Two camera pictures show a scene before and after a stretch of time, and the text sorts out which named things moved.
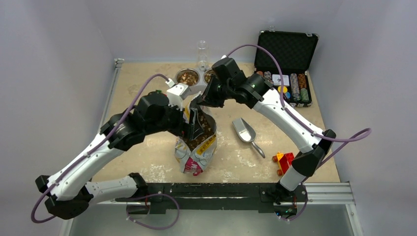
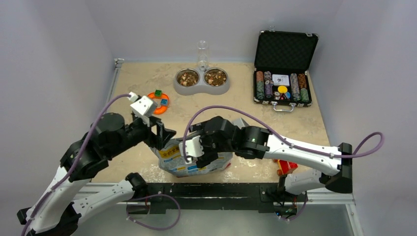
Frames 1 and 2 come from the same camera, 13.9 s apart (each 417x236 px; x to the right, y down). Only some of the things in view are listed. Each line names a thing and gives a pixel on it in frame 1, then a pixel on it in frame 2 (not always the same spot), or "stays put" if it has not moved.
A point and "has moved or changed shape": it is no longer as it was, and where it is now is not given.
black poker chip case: x=297 y=51 stays put
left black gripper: x=182 y=128 → x=163 y=135
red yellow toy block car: x=284 y=160 stays put
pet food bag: x=193 y=157 has moved or changed shape
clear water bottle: x=202 y=60 stays put
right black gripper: x=207 y=99 → x=206 y=158
